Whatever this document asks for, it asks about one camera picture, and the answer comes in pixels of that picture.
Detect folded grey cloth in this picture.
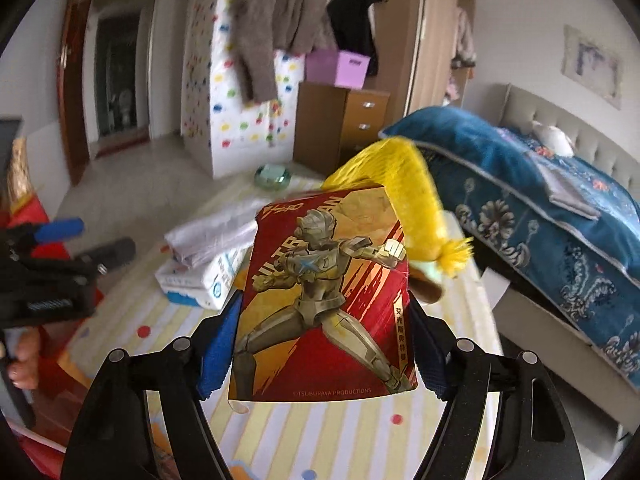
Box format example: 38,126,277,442
527,153,601,221

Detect white blue tissue pack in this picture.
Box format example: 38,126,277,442
155,245,252,313

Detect hanging pink clothes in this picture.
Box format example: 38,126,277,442
444,6,476,106

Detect beige tufted bed frame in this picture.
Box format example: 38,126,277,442
492,84,639,431

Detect brown wooden drawer cabinet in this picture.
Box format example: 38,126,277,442
293,81,390,176

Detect red Ultraman snack bag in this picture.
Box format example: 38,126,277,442
229,185,416,403

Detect black hanging coat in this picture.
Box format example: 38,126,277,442
328,0,386,77

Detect green glass ashtray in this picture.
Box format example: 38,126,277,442
254,164,292,191

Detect white paper bag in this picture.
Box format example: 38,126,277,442
164,198,269,268

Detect yellow foam fruit net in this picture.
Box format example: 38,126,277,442
321,136,473,278

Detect brown fuzzy coat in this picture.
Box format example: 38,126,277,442
231,0,337,103

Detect framed wall picture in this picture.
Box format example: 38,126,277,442
562,25,623,110

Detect brown wooden door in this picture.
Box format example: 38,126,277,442
56,0,92,186

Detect polka dot fabric wardrobe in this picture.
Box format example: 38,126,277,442
180,0,305,179

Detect striped yellow play mat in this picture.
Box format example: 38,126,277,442
60,182,444,479

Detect blue floral bed quilt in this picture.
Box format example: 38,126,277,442
378,105,640,392

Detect tall wooden wardrobe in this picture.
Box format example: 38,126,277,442
366,0,460,125

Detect pink plastic storage basket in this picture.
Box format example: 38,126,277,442
305,50,370,90

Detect person's left hand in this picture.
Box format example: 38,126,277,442
8,327,40,390

